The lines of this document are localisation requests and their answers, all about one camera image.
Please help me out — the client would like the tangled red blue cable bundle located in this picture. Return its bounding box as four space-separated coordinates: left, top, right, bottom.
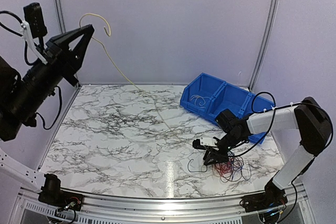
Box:
187 150 260 183

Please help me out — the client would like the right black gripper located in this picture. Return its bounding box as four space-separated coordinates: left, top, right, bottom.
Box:
204 132 244 166

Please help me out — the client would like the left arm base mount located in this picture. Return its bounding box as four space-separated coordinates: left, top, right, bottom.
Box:
38 190 84 211

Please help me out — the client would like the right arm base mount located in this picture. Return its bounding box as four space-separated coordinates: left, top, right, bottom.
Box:
239 193 288 212

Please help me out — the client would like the left aluminium corner post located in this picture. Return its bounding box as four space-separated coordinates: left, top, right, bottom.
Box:
50 0 81 88

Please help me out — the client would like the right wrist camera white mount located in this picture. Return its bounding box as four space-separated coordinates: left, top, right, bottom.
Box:
192 137 218 150

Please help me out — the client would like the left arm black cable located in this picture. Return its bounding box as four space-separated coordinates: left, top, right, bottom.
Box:
0 10 62 130

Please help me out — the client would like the blue three-compartment plastic bin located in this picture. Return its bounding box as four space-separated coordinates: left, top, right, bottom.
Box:
180 72 276 145

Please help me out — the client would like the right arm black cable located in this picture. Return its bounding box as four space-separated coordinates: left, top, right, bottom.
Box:
228 91 276 156

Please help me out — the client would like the aluminium front rail frame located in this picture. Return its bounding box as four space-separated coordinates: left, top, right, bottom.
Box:
10 179 316 224

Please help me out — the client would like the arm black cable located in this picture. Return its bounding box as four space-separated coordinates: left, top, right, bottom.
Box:
0 10 62 130
228 91 276 156

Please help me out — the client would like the yellow thin cable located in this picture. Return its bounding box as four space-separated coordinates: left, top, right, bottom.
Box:
79 13 190 141

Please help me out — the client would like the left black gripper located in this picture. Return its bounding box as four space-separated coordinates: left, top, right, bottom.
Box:
3 23 95 122

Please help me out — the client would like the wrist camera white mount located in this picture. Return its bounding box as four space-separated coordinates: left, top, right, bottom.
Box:
19 3 49 65
192 137 218 150

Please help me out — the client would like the aluminium corner post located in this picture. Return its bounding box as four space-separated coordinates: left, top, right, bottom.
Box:
50 0 81 88
248 0 279 91

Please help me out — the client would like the right aluminium corner post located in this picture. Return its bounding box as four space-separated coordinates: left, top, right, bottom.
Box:
248 0 279 91

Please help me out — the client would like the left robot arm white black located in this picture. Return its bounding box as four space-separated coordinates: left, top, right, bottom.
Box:
1 25 95 142

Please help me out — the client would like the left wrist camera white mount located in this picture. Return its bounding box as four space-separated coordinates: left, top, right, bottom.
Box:
19 3 49 65

